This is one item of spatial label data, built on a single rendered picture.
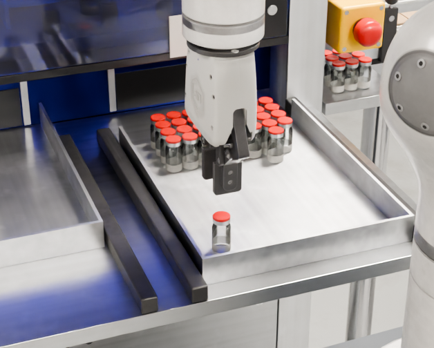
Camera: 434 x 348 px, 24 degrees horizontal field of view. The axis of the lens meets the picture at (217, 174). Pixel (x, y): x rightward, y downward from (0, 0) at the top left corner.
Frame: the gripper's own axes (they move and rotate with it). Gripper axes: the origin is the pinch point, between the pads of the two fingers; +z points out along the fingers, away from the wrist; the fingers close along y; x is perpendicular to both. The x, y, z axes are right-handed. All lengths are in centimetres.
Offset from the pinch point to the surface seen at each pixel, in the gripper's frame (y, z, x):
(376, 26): -28.2, -1.3, 34.2
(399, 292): -87, 101, 83
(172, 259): 2.1, 9.3, -6.5
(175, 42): -31.4, -1.7, 5.1
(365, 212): -1.3, 10.7, 19.4
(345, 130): -174, 103, 111
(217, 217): 0.3, 6.1, -0.6
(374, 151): -46, 31, 46
